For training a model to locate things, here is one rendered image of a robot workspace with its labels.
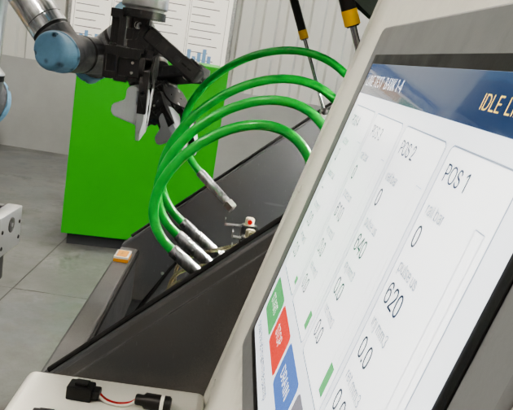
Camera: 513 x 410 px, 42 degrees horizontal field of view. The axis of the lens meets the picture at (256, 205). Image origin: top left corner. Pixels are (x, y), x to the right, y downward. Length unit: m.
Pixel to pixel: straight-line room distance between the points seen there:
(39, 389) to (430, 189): 0.62
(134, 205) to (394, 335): 4.28
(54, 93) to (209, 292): 7.18
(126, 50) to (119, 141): 3.37
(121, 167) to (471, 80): 4.20
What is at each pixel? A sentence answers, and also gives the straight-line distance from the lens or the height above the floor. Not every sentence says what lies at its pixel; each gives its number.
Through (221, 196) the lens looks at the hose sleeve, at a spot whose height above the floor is 1.14.
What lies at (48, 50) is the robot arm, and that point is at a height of 1.35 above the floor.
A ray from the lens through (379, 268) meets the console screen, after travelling 0.37.
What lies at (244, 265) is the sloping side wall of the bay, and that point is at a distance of 0.82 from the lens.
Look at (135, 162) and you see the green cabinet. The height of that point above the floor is 0.62.
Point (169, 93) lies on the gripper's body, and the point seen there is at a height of 1.31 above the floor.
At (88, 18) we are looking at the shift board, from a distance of 7.81.
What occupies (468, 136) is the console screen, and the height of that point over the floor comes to 1.38.
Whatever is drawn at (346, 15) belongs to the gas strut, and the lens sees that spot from 0.82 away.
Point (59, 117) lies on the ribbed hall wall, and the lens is 7.96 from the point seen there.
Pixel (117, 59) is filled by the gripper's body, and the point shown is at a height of 1.36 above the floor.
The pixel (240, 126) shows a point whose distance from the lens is 0.89.
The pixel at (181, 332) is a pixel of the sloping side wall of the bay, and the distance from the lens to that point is 0.86.
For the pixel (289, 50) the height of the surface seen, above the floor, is 1.42.
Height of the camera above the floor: 1.40
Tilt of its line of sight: 12 degrees down
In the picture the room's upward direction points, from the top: 9 degrees clockwise
